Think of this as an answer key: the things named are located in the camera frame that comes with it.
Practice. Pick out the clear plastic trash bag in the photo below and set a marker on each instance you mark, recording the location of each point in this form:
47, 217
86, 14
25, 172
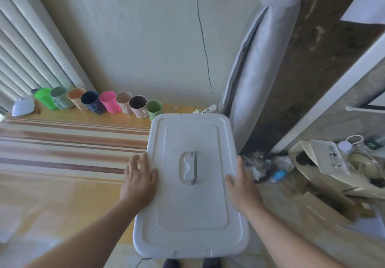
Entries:
255, 164

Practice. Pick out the white flat plastic panel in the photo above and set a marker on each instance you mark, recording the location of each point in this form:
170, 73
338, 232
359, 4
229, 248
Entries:
329, 156

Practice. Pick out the person's left thumb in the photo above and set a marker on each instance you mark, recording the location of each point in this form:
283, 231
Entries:
154, 178

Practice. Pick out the row of coloured plastic cups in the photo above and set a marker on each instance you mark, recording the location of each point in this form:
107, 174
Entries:
91, 101

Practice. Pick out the person's left hand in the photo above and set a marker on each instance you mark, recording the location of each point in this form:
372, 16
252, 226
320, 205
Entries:
138, 186

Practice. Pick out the white crumpled tube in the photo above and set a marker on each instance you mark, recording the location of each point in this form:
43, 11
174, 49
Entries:
208, 110

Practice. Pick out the white plastic storage box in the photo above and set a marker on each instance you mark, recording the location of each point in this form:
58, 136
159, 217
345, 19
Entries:
192, 204

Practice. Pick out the small blue object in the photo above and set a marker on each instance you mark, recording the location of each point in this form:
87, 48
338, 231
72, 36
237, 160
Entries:
279, 175

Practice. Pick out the person's right hand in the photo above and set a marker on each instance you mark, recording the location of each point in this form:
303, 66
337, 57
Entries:
245, 192

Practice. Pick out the white ribbed radiator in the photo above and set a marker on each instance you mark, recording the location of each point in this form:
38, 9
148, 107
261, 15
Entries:
33, 45

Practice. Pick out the person's left forearm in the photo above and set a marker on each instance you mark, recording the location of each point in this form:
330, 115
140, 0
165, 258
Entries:
90, 234

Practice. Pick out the striped brown beige rug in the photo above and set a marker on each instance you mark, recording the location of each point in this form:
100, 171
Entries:
60, 144

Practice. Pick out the person's right thumb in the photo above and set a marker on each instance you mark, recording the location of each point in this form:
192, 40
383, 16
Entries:
230, 183

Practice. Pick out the white metal rod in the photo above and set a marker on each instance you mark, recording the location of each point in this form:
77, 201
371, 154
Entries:
365, 108

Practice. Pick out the person's left dark shoe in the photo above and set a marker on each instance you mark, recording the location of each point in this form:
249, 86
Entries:
170, 264

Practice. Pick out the white paper sheet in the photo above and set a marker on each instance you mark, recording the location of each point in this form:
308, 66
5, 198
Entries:
365, 3

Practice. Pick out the person's right forearm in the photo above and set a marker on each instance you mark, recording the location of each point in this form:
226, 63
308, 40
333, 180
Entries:
288, 240

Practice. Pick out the round beige plate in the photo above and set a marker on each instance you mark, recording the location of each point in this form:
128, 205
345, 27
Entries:
362, 161

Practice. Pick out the grey curtain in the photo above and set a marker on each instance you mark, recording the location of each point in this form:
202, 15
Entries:
255, 66

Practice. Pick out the beige cardboard box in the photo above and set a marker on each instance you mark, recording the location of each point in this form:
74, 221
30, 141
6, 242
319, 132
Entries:
327, 198

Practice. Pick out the dark green small box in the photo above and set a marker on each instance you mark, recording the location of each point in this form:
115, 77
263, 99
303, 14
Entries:
374, 142

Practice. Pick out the white round jar lid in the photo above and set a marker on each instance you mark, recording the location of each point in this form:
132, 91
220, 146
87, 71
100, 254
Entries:
345, 146

